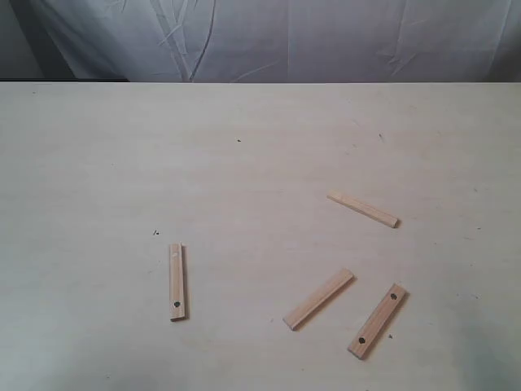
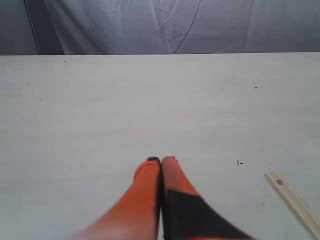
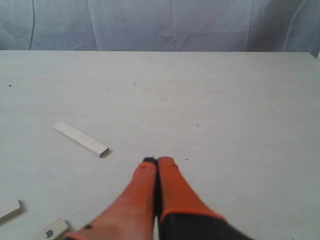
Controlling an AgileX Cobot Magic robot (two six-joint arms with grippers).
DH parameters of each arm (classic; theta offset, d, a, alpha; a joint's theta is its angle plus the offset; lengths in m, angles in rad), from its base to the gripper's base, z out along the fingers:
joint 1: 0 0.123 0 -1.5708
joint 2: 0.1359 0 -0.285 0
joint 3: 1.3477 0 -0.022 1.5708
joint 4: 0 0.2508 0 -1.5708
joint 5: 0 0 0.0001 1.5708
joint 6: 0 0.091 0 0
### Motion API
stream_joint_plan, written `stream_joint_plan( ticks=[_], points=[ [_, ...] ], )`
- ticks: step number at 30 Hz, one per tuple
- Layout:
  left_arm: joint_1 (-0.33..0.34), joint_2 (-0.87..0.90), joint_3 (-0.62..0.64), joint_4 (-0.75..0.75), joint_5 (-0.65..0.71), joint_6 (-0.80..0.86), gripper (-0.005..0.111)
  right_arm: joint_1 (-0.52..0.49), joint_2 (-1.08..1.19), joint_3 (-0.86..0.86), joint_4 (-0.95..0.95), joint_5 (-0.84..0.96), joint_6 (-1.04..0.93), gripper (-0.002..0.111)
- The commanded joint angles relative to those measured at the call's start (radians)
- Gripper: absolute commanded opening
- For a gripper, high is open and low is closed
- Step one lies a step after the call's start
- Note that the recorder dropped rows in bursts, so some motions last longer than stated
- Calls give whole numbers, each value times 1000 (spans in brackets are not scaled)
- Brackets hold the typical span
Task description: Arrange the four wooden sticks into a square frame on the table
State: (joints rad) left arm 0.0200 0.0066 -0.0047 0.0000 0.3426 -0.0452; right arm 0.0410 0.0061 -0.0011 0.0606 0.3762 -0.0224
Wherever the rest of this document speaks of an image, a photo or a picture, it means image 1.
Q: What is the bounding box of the plain wooden stick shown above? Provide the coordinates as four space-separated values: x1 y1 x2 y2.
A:
326 191 400 229
282 268 355 331

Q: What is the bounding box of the white backdrop cloth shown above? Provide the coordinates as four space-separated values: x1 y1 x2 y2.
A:
1 0 520 83

